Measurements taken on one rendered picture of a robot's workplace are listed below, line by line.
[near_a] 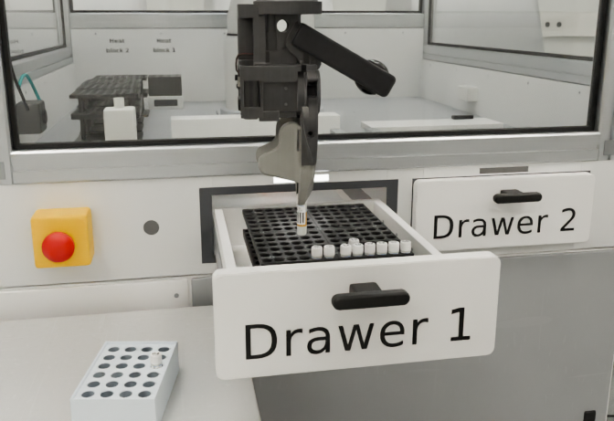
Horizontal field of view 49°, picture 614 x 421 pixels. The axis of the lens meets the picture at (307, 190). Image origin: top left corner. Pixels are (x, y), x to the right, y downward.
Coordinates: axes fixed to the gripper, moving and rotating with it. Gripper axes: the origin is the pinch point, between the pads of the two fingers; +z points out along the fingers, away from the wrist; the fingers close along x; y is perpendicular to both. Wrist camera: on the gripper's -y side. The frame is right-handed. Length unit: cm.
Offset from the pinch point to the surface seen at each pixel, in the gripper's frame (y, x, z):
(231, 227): 7.9, -24.1, 11.8
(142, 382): 17.9, 6.6, 18.2
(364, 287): -4.0, 11.9, 6.5
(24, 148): 35.4, -22.6, -1.0
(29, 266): 35.9, -21.0, 15.3
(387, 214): -13.9, -18.3, 8.7
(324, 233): -3.4, -8.6, 7.9
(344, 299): -1.6, 14.2, 6.6
